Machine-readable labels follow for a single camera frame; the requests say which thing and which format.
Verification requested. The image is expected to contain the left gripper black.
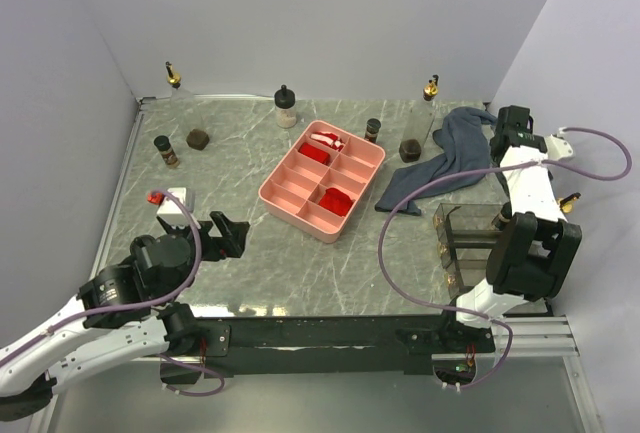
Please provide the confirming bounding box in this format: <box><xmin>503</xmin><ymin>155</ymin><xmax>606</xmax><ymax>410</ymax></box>
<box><xmin>162</xmin><ymin>209</ymin><xmax>249</xmax><ymax>302</ymax></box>

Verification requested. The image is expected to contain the spice shaker black cap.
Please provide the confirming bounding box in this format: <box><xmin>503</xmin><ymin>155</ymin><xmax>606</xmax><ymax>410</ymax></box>
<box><xmin>364</xmin><ymin>118</ymin><xmax>381</xmax><ymax>143</ymax></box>
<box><xmin>153</xmin><ymin>135</ymin><xmax>180</xmax><ymax>168</ymax></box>

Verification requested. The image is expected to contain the oil bottle gold spout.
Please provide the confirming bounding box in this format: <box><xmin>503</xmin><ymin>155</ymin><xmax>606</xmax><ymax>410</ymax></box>
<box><xmin>558</xmin><ymin>192</ymin><xmax>581</xmax><ymax>214</ymax></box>

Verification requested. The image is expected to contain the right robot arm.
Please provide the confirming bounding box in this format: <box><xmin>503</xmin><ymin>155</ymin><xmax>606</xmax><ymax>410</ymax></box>
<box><xmin>437</xmin><ymin>106</ymin><xmax>582</xmax><ymax>351</ymax></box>

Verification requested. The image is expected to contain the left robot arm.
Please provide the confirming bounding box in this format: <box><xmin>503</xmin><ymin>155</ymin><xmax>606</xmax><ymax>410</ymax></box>
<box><xmin>1</xmin><ymin>211</ymin><xmax>250</xmax><ymax>422</ymax></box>

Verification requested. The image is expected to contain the pink divided tray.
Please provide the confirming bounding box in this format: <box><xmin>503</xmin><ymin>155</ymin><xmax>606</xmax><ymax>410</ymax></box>
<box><xmin>259</xmin><ymin>120</ymin><xmax>386</xmax><ymax>244</ymax></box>

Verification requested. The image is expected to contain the red knitted cloth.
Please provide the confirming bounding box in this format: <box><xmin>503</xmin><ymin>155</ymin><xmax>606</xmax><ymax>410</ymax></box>
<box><xmin>318</xmin><ymin>187</ymin><xmax>354</xmax><ymax>217</ymax></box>

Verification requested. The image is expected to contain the red folded cloth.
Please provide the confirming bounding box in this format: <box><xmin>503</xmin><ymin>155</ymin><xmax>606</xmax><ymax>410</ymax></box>
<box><xmin>298</xmin><ymin>143</ymin><xmax>331</xmax><ymax>166</ymax></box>

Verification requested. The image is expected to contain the back left oil bottle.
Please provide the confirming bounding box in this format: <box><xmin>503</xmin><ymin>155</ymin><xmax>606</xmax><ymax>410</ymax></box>
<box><xmin>165</xmin><ymin>61</ymin><xmax>210</xmax><ymax>151</ymax></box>

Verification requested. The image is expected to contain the red white striped cloth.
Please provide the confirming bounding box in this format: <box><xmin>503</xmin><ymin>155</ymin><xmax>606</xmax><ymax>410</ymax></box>
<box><xmin>310</xmin><ymin>132</ymin><xmax>345</xmax><ymax>151</ymax></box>

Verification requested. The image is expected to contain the back salt jar black lid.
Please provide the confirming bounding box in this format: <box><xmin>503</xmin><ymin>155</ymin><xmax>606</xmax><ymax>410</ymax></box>
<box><xmin>274</xmin><ymin>84</ymin><xmax>297</xmax><ymax>129</ymax></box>

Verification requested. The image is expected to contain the back right oil bottle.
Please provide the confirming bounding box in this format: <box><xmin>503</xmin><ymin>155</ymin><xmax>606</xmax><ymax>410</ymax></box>
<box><xmin>399</xmin><ymin>74</ymin><xmax>439</xmax><ymax>163</ymax></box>

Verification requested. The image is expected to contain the clear acrylic organizer rack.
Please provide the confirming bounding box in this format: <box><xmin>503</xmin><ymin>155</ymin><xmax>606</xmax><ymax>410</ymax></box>
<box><xmin>433</xmin><ymin>203</ymin><xmax>501</xmax><ymax>299</ymax></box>

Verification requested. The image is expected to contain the blue grey towel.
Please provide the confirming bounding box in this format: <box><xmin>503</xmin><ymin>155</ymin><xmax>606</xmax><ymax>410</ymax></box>
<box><xmin>375</xmin><ymin>106</ymin><xmax>497</xmax><ymax>212</ymax></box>

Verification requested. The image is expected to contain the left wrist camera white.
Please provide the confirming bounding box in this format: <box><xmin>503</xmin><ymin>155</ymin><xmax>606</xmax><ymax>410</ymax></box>
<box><xmin>147</xmin><ymin>187</ymin><xmax>195</xmax><ymax>228</ymax></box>

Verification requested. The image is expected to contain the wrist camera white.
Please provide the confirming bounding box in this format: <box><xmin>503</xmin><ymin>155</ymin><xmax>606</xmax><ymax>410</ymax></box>
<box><xmin>147</xmin><ymin>187</ymin><xmax>195</xmax><ymax>228</ymax></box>
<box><xmin>544</xmin><ymin>127</ymin><xmax>575</xmax><ymax>161</ymax></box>

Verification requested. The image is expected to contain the black table front rail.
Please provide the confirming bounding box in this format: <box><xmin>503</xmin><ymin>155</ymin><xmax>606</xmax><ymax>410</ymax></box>
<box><xmin>169</xmin><ymin>313</ymin><xmax>495</xmax><ymax>377</ymax></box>

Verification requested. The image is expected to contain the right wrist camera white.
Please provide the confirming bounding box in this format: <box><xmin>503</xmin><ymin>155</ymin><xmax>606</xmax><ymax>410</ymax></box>
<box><xmin>544</xmin><ymin>127</ymin><xmax>575</xmax><ymax>161</ymax></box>

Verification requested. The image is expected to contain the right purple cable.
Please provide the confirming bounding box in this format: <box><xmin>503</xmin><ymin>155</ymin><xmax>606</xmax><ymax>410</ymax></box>
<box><xmin>377</xmin><ymin>126</ymin><xmax>634</xmax><ymax>389</ymax></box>

